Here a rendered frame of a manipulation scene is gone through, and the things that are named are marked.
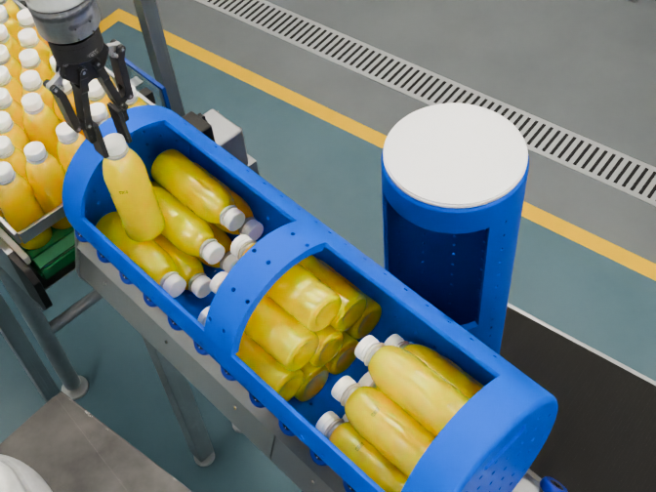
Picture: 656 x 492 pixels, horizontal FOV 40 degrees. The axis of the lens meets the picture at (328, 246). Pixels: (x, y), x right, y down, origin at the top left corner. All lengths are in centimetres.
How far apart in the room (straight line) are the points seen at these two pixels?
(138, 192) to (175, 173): 13
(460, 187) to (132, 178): 60
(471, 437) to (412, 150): 73
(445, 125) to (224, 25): 214
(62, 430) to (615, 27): 284
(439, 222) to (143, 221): 55
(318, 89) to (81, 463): 225
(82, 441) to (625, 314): 181
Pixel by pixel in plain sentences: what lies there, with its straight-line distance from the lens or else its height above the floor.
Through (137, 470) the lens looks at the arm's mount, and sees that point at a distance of 145.
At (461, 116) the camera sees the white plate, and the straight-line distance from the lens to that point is 182.
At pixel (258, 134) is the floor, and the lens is 331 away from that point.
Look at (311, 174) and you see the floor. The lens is 314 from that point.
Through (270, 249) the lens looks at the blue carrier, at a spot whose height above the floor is 123.
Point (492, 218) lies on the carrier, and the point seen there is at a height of 98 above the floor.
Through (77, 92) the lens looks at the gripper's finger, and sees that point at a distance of 140.
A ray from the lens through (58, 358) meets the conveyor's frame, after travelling 261.
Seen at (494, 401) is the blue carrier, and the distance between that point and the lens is 120.
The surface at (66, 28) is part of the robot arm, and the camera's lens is 129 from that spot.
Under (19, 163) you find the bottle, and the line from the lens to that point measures 185.
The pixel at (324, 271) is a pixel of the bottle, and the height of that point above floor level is 114.
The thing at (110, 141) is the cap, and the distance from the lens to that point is 149.
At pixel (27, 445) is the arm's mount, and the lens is 152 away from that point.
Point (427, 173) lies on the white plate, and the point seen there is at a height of 104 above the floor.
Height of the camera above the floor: 228
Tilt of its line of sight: 51 degrees down
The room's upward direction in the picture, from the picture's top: 6 degrees counter-clockwise
